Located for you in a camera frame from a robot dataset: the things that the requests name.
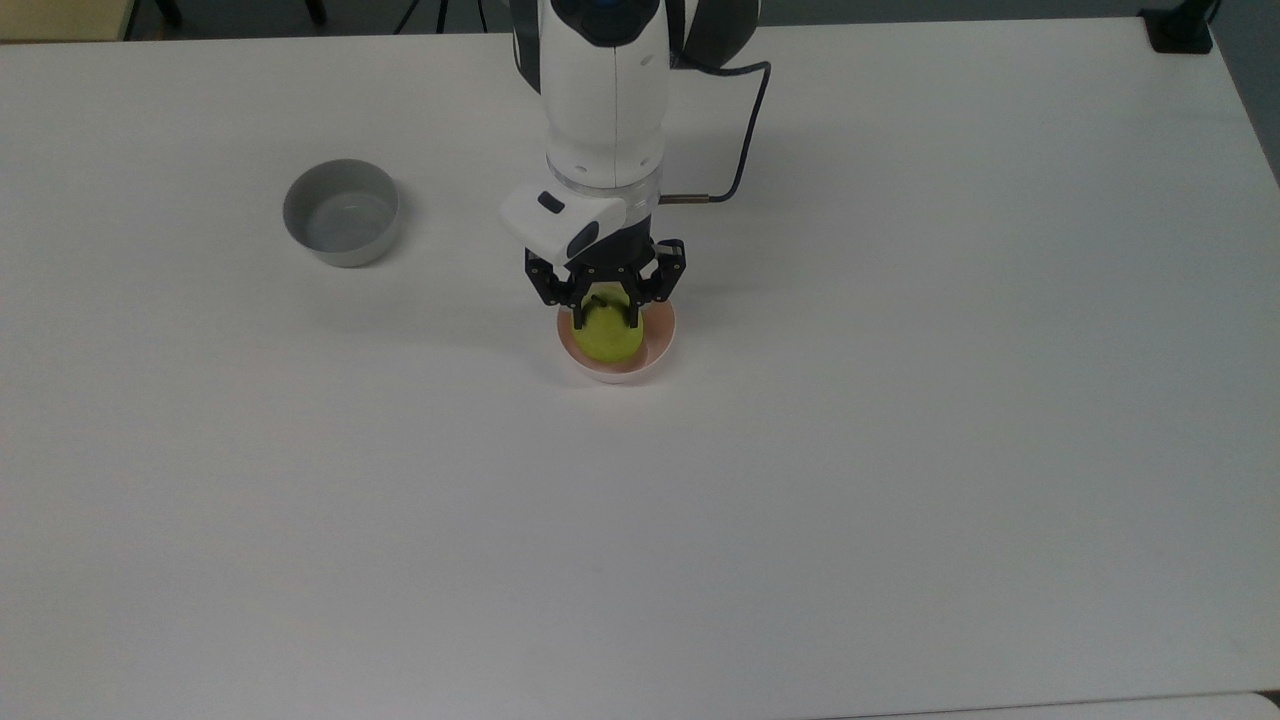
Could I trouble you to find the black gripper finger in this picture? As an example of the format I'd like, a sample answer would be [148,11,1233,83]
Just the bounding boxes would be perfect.
[524,250,592,332]
[621,239,689,329]

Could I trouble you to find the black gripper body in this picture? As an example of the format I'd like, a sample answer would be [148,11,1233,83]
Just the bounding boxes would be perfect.
[571,227,660,287]

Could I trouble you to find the green pear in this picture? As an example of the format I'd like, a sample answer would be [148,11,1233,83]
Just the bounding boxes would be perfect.
[569,285,647,367]

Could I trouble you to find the pink plastic bowl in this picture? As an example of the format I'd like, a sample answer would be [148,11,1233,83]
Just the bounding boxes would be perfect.
[555,298,679,386]

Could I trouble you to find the grey plastic bowl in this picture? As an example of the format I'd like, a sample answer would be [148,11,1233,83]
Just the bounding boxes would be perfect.
[282,158,403,270]

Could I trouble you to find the black tripod legs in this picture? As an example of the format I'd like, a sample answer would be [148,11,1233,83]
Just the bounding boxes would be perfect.
[392,0,492,36]

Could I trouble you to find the yellow wooden table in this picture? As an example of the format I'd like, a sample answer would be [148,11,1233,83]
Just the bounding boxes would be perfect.
[0,0,137,44]

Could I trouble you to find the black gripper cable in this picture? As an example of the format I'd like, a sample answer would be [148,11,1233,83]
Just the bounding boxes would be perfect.
[658,61,774,206]

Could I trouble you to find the black clamp mount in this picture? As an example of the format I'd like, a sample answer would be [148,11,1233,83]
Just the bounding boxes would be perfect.
[1139,0,1224,56]

